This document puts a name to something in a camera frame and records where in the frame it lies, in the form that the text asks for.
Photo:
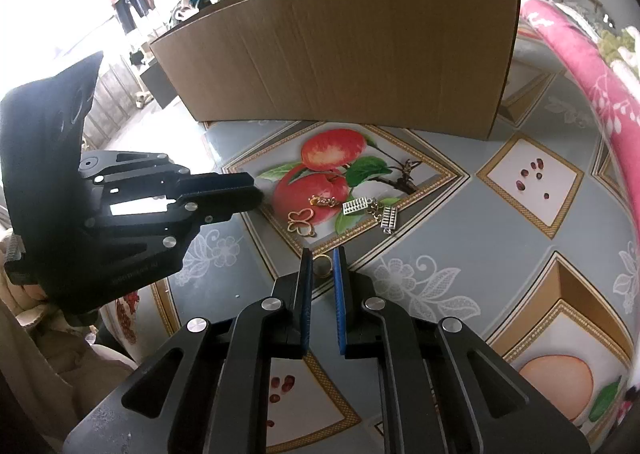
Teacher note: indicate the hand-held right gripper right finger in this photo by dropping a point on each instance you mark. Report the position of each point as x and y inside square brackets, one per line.
[340, 314]

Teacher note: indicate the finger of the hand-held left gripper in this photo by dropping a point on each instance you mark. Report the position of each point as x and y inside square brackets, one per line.
[225, 206]
[225, 182]

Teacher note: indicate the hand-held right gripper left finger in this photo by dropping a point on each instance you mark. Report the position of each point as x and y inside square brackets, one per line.
[308, 304]

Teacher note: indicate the brown cardboard box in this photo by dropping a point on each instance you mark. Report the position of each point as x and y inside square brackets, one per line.
[350, 58]

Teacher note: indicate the person's left forearm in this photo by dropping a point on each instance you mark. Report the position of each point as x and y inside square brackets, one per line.
[45, 374]

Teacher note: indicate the person's left hand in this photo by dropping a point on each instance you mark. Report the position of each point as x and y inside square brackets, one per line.
[27, 306]

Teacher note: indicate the gold butterfly pendant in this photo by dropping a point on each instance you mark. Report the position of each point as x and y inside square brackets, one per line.
[300, 222]

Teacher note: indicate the pair of beige shoes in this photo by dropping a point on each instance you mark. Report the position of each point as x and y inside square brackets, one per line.
[142, 99]

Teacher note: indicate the fruit print tablecloth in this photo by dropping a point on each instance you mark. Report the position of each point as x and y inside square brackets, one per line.
[450, 244]

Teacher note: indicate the pink floral blanket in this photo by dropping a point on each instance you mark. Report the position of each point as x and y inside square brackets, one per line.
[585, 68]

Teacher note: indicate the white green knitted cloth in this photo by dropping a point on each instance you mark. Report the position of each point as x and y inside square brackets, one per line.
[620, 41]

